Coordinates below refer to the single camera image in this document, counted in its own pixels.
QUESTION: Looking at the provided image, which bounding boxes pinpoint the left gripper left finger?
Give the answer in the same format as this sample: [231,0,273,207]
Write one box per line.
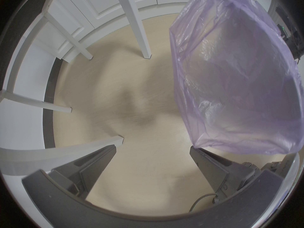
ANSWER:
[51,144,117,197]

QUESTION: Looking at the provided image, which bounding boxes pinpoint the black cable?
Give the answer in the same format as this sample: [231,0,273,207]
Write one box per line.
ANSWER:
[189,193,218,212]

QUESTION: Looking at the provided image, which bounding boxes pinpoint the white wardrobe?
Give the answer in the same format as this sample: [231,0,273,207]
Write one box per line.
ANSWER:
[46,0,205,63]

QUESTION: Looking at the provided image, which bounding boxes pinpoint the white chair dark grey seat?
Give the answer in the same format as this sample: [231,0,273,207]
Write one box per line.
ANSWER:
[0,0,152,175]

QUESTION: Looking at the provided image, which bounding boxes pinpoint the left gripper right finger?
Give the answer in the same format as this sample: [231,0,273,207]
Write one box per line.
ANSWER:
[190,146,260,199]

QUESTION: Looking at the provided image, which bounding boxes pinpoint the purple plastic bag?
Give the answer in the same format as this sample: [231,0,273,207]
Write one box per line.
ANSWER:
[170,0,304,155]

